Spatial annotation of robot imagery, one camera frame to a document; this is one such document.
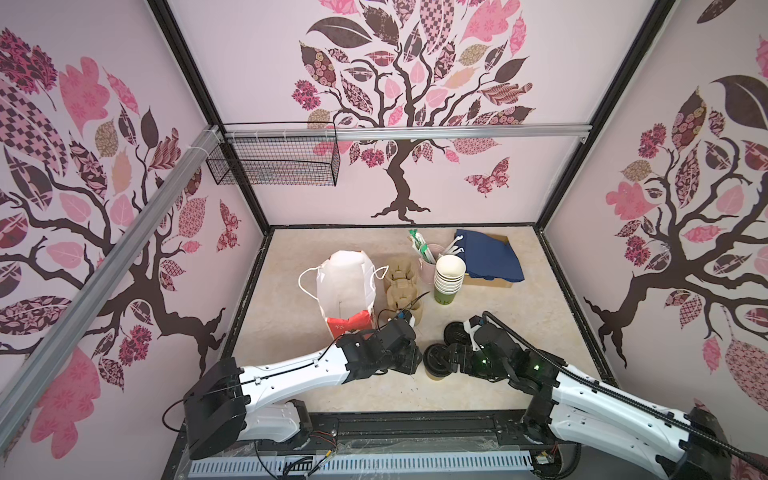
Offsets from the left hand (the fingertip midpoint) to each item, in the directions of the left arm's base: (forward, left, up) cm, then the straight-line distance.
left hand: (414, 364), depth 77 cm
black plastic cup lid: (0, -5, +1) cm, 6 cm away
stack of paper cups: (+22, -11, +8) cm, 26 cm away
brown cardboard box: (+28, -24, -3) cm, 37 cm away
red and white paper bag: (+23, +20, +2) cm, 31 cm away
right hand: (+1, -8, 0) cm, 9 cm away
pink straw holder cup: (+31, -6, +1) cm, 31 cm away
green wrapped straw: (+33, -3, +10) cm, 34 cm away
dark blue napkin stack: (+38, -29, -3) cm, 48 cm away
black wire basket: (+59, +43, +26) cm, 78 cm away
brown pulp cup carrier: (+22, +3, +4) cm, 22 cm away
